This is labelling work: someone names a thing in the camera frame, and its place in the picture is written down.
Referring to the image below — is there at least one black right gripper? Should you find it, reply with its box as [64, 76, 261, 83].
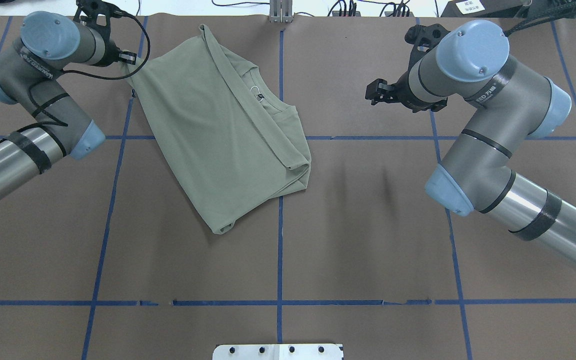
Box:
[365, 23, 450, 113]

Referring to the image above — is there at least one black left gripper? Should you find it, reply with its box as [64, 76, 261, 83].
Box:
[73, 0, 137, 66]

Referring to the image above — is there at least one olive green long-sleeve shirt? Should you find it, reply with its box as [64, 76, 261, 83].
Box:
[127, 24, 313, 235]

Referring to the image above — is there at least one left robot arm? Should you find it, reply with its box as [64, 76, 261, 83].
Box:
[0, 0, 137, 200]

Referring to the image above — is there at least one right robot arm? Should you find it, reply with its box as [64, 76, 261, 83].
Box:
[365, 19, 576, 269]

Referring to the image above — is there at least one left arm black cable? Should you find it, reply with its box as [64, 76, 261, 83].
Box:
[28, 5, 151, 131]

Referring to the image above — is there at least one aluminium frame post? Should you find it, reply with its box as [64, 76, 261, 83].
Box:
[267, 0, 294, 24]

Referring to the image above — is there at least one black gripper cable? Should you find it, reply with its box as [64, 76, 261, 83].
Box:
[503, 0, 576, 37]

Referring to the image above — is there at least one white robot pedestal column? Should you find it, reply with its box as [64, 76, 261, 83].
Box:
[212, 342, 345, 360]

